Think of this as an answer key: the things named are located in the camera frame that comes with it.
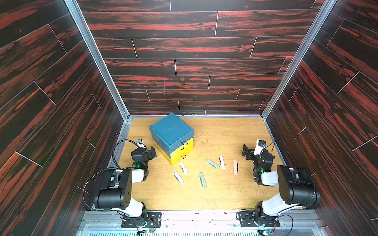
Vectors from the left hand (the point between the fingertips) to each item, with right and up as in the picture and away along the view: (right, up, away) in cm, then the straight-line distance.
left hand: (146, 147), depth 95 cm
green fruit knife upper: (+44, -10, -1) cm, 45 cm away
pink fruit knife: (+50, -8, +1) cm, 51 cm away
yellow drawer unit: (+23, -2, -11) cm, 25 cm away
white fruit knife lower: (+22, -18, -6) cm, 29 cm away
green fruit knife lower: (+36, -19, -8) cm, 42 cm away
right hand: (+71, +2, -2) cm, 71 cm away
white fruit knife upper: (+26, -13, -4) cm, 29 cm away
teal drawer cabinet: (+18, +10, -11) cm, 23 cm away
